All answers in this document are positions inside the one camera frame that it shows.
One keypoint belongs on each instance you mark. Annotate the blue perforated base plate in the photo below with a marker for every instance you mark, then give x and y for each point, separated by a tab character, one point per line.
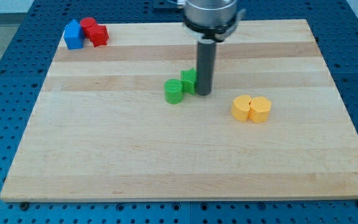
24	66

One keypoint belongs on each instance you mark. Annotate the wooden board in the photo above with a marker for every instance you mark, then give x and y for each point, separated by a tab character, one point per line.
101	130

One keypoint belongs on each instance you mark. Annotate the red cylinder block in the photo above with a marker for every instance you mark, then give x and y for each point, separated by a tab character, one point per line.
86	24

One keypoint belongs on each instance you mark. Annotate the yellow crescent block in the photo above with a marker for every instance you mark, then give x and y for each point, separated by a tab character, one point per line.
240	107

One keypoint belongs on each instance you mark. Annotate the green cylinder block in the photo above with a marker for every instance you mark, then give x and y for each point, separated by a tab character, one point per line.
173	90

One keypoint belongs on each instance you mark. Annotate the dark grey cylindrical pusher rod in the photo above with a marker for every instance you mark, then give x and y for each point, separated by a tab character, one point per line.
206	54

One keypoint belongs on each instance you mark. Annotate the red star block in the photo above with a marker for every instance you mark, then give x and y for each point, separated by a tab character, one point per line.
98	35

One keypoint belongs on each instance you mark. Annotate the yellow hexagon block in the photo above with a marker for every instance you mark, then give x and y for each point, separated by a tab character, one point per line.
259	109

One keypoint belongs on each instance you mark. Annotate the green star block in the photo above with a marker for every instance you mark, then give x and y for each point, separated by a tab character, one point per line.
188	80

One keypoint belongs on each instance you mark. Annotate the blue pentagon block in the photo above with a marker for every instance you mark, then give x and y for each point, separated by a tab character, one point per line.
73	35

